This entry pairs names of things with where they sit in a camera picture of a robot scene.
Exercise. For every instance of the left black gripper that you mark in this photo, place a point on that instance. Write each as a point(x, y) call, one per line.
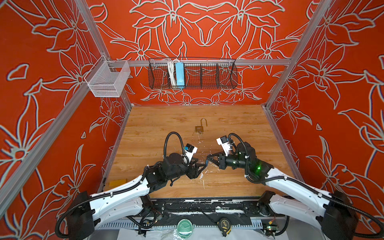
point(193, 171)

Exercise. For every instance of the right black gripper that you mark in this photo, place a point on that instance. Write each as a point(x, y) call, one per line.
point(222, 160)

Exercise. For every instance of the brass padlock long shackle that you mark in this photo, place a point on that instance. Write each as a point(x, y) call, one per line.
point(200, 128)

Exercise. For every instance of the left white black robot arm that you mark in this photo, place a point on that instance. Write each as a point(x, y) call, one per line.
point(88, 212)

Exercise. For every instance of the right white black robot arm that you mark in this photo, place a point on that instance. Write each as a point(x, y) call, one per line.
point(332, 213)

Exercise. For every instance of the black yellow tape measure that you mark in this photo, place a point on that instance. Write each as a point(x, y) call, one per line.
point(224, 226)

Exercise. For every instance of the green tape roll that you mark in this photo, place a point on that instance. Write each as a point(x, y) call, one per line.
point(184, 228)

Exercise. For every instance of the yellow flat block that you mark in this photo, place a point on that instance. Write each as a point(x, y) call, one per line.
point(117, 183)

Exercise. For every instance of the light blue box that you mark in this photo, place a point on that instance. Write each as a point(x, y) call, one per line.
point(180, 75)

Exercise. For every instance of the white mesh basket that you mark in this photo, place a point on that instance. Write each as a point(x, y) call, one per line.
point(107, 79)

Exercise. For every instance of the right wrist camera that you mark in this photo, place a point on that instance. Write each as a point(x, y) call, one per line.
point(228, 145)

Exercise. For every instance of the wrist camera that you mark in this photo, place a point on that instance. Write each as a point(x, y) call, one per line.
point(228, 145)
point(189, 151)

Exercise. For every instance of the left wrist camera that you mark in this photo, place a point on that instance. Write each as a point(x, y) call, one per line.
point(189, 151)

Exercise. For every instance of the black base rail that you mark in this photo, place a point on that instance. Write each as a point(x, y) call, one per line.
point(247, 206)

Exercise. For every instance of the black wire basket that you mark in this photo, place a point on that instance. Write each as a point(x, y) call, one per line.
point(200, 73)

